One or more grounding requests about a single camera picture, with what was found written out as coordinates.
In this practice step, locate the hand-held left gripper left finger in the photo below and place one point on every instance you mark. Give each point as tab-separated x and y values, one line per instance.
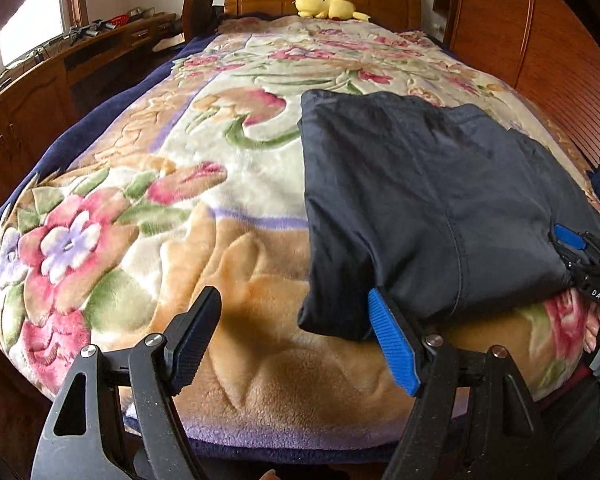
195	337

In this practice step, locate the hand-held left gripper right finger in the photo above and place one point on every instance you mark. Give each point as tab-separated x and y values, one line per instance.
392	340

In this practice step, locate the black jacket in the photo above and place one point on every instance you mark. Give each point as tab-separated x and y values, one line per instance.
405	200

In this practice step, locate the floral plush blanket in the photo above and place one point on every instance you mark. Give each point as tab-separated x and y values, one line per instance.
180	210

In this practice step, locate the person's dark trousers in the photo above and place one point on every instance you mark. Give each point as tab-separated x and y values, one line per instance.
577	425

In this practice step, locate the wooden louvered wardrobe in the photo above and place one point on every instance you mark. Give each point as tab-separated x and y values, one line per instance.
530	35

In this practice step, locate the wooden desk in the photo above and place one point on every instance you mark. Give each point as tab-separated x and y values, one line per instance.
20	125

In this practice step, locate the red desk item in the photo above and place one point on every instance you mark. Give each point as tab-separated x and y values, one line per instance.
118	21

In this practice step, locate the dark wooden chair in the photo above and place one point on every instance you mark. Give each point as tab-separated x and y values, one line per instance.
197	10

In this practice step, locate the yellow plush toy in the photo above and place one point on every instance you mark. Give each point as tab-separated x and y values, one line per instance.
325	6

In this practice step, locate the window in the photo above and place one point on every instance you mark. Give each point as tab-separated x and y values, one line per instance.
30	25

